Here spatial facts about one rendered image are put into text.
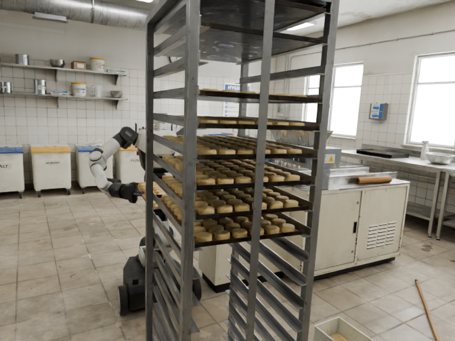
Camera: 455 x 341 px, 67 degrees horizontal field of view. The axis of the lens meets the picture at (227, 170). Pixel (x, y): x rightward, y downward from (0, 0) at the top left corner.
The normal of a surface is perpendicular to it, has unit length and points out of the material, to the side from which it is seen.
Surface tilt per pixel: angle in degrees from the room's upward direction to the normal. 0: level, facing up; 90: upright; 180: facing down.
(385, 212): 90
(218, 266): 90
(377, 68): 90
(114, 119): 90
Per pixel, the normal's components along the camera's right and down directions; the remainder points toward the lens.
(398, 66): -0.87, 0.05
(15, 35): 0.51, 0.18
